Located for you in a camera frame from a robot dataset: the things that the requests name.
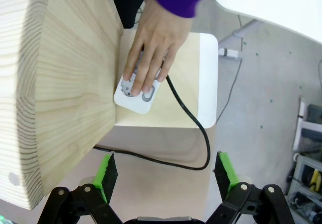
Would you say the white power strip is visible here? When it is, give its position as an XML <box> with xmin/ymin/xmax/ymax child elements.
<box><xmin>113</xmin><ymin>49</ymin><xmax>162</xmax><ymax>115</ymax></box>

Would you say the black power cable with plug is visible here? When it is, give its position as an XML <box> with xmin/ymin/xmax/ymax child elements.
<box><xmin>94</xmin><ymin>57</ymin><xmax>211</xmax><ymax>172</ymax></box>

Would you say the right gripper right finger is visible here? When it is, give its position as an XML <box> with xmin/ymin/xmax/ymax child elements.
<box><xmin>205</xmin><ymin>151</ymin><xmax>295</xmax><ymax>224</ymax></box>

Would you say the thin grey floor cable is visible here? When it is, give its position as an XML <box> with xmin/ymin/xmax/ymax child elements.
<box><xmin>215</xmin><ymin>15</ymin><xmax>244</xmax><ymax>124</ymax></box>

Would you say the grey metal table leg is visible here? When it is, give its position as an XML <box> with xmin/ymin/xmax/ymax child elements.
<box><xmin>217</xmin><ymin>19</ymin><xmax>263</xmax><ymax>59</ymax></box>

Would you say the person's left hand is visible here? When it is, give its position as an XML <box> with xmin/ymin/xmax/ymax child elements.
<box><xmin>123</xmin><ymin>0</ymin><xmax>194</xmax><ymax>96</ymax></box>

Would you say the white side table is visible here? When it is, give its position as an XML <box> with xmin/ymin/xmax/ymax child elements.
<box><xmin>213</xmin><ymin>0</ymin><xmax>322</xmax><ymax>47</ymax></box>

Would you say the right white platform board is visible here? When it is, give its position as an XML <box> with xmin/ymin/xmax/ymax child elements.
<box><xmin>93</xmin><ymin>29</ymin><xmax>219</xmax><ymax>170</ymax></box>

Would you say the grey storage cart with tools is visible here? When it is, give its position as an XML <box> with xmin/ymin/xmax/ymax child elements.
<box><xmin>286</xmin><ymin>97</ymin><xmax>322</xmax><ymax>224</ymax></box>

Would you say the four-compartment pine wood shelf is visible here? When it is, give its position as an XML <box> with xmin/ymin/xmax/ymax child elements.
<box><xmin>0</xmin><ymin>0</ymin><xmax>124</xmax><ymax>211</ymax></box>

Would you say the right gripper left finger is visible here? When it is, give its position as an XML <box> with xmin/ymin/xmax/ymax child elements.
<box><xmin>37</xmin><ymin>152</ymin><xmax>124</xmax><ymax>224</ymax></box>

